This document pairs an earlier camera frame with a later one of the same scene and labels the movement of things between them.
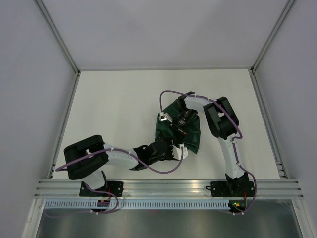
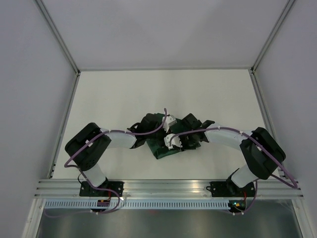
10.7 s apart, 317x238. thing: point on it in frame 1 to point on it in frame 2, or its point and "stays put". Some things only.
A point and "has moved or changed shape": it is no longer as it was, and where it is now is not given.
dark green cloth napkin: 166,130 has moved or changed shape
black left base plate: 115,188 stays put
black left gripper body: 168,155 to 158,135
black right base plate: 232,189 stays put
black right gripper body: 180,125 to 188,142
